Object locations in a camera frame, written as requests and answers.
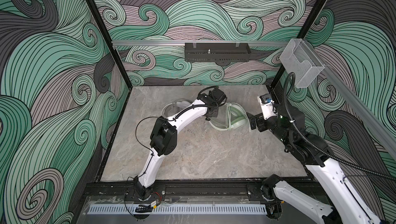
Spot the black perforated wall tray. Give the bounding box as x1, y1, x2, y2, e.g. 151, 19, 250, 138
184, 42, 252, 65

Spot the white slotted cable duct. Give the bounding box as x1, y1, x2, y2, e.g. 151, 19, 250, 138
87, 203, 267, 215

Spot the left black corrugated cable hose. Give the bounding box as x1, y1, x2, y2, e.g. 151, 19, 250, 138
166, 85, 220, 123

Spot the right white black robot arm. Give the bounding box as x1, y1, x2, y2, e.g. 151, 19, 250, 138
247, 103, 385, 224

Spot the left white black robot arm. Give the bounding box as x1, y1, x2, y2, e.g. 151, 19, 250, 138
134, 86, 227, 200

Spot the white over-ear headphones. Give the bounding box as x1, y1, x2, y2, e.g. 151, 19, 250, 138
161, 98, 192, 118

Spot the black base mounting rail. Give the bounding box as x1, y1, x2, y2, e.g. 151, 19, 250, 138
81, 179, 329, 202

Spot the clear plastic wall bin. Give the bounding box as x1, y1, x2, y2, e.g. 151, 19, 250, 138
280, 39, 324, 89

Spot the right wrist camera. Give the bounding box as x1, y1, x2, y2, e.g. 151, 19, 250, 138
257, 94, 276, 121

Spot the right black corrugated cable hose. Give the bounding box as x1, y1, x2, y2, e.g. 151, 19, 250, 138
282, 72, 396, 181

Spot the black corrugated cable hose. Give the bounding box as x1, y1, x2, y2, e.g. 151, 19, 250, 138
166, 85, 220, 123
282, 72, 396, 181

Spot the green over-ear headphones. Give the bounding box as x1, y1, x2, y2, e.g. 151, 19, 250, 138
209, 102, 249, 131

